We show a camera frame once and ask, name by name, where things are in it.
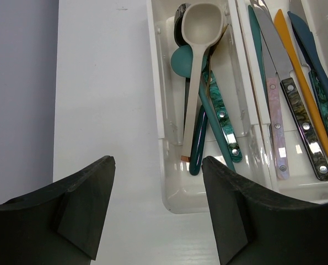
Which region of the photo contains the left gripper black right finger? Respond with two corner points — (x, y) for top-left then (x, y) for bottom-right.
(202, 156), (328, 264)

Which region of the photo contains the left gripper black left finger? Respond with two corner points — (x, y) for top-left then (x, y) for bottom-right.
(0, 156), (116, 264)

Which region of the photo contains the steel knife pink handle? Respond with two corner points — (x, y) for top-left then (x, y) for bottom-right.
(249, 0), (290, 180)

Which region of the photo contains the silver spoon green handle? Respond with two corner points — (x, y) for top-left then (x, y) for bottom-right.
(173, 3), (243, 163)

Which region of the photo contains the steel knife green handle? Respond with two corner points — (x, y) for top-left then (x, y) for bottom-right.
(289, 0), (328, 174)

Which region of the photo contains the gold spoon teal handle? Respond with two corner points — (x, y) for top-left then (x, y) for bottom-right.
(189, 40), (220, 176)

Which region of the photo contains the blue plastic knife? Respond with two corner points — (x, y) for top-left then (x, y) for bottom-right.
(287, 11), (328, 100)

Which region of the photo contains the teal plastic spoon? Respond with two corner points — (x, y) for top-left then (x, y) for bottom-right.
(170, 45), (236, 173)

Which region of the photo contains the beige plastic spoon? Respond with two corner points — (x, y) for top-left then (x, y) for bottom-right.
(181, 2), (224, 162)

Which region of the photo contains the orange plastic knife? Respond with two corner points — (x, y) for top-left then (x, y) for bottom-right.
(273, 9), (328, 157)

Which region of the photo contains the black spoon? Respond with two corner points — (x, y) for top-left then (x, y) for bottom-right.
(174, 15), (190, 124)

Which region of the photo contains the white left utensil tray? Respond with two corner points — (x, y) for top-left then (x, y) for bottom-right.
(147, 1), (271, 214)

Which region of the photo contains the white utensil tray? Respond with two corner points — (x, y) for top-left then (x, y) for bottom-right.
(236, 1), (328, 204)
(147, 1), (271, 214)

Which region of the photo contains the white right utensil tray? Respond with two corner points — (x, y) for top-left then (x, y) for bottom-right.
(236, 1), (328, 204)

